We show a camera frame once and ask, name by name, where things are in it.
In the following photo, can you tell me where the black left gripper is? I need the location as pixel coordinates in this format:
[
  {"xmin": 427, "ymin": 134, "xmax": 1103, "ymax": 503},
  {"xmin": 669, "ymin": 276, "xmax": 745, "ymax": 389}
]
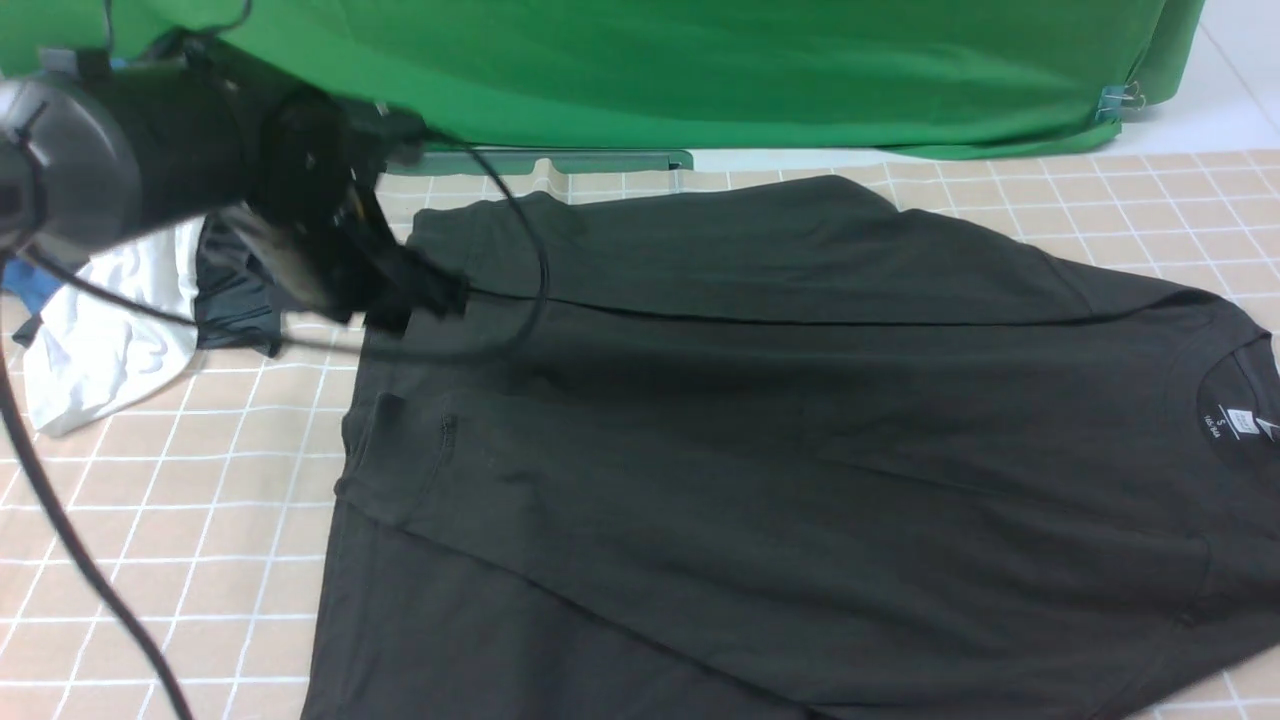
[{"xmin": 225, "ymin": 91, "xmax": 470, "ymax": 334}]

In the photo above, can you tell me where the dark gray long-sleeve top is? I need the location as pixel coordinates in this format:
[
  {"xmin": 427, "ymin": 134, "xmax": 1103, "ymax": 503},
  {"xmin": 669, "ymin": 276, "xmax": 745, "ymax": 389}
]
[{"xmin": 302, "ymin": 176, "xmax": 1279, "ymax": 719}]

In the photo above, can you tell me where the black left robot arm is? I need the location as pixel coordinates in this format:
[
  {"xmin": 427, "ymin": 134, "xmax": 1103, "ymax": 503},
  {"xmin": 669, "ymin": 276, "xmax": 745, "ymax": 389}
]
[{"xmin": 3, "ymin": 37, "xmax": 468, "ymax": 332}]

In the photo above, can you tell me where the dark teal crumpled garment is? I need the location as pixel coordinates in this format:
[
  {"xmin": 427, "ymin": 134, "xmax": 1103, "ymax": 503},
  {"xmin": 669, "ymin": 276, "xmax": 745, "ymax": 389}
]
[{"xmin": 76, "ymin": 218, "xmax": 301, "ymax": 357}]

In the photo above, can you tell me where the white crumpled garment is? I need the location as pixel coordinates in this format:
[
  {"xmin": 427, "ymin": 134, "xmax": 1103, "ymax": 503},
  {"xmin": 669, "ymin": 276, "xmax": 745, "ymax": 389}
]
[{"xmin": 23, "ymin": 220, "xmax": 205, "ymax": 437}]

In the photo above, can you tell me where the blue crumpled garment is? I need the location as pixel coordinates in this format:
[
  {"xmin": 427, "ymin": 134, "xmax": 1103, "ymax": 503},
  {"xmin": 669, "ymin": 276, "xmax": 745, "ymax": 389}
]
[{"xmin": 3, "ymin": 259, "xmax": 63, "ymax": 315}]

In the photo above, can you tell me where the beige checkered tablecloth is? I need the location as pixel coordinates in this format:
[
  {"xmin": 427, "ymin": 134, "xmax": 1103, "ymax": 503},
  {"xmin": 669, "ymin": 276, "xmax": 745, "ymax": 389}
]
[{"xmin": 1, "ymin": 149, "xmax": 1279, "ymax": 719}]

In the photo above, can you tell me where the green backdrop cloth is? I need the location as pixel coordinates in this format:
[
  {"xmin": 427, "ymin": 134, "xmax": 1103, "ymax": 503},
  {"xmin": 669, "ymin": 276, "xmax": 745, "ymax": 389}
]
[{"xmin": 0, "ymin": 0, "xmax": 1206, "ymax": 161}]

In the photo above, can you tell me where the metal binder clip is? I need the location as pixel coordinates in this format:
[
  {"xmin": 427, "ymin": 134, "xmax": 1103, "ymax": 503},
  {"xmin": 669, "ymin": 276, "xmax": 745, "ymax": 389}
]
[{"xmin": 1094, "ymin": 81, "xmax": 1148, "ymax": 124}]

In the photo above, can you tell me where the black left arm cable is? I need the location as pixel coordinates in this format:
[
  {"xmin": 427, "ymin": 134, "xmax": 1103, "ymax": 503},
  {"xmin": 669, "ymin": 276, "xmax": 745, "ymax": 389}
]
[{"xmin": 0, "ymin": 140, "xmax": 550, "ymax": 720}]

